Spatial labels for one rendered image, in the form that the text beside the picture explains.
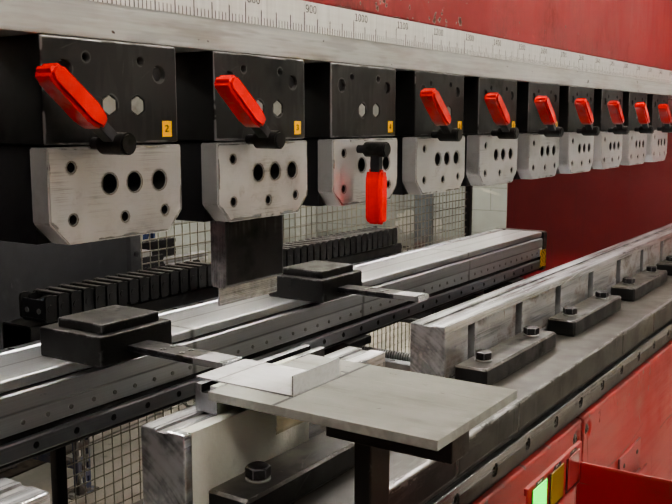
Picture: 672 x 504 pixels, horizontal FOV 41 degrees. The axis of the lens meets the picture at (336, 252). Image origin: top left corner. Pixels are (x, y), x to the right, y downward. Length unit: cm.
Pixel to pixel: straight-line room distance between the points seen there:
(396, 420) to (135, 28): 42
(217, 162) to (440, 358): 61
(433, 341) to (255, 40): 61
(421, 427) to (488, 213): 795
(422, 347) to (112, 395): 47
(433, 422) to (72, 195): 38
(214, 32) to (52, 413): 51
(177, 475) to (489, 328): 74
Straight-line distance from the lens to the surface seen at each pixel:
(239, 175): 90
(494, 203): 873
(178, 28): 85
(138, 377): 122
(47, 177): 74
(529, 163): 158
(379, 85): 113
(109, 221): 78
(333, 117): 104
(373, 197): 106
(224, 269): 95
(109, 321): 112
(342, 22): 107
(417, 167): 121
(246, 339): 138
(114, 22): 80
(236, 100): 85
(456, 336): 140
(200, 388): 97
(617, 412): 184
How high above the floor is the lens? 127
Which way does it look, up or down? 8 degrees down
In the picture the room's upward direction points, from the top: straight up
